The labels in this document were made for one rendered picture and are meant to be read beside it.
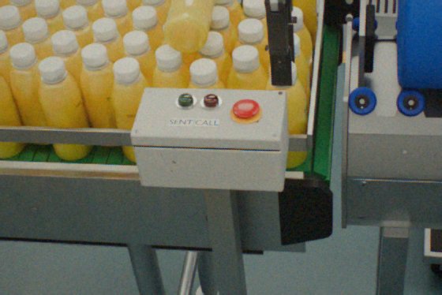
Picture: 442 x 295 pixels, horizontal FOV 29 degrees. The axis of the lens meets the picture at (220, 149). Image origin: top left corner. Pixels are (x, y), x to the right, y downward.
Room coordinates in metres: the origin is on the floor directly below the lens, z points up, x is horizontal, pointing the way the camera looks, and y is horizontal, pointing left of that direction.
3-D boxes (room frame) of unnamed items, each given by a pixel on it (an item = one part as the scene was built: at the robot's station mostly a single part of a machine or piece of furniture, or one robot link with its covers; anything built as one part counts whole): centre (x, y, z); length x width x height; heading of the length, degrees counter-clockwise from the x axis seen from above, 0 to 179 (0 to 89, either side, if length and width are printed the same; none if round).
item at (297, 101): (0.97, -0.10, 0.98); 0.07 x 0.07 x 0.16
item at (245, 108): (0.85, -0.04, 1.11); 0.04 x 0.04 x 0.01
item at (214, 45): (1.06, 0.00, 1.07); 0.04 x 0.04 x 0.02
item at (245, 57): (1.01, -0.05, 1.07); 0.04 x 0.04 x 0.02
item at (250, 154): (0.86, 0.01, 1.05); 0.20 x 0.10 x 0.10; 77
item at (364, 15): (1.10, -0.26, 0.99); 0.10 x 0.02 x 0.12; 167
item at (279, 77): (0.94, -0.10, 1.10); 0.03 x 0.01 x 0.07; 77
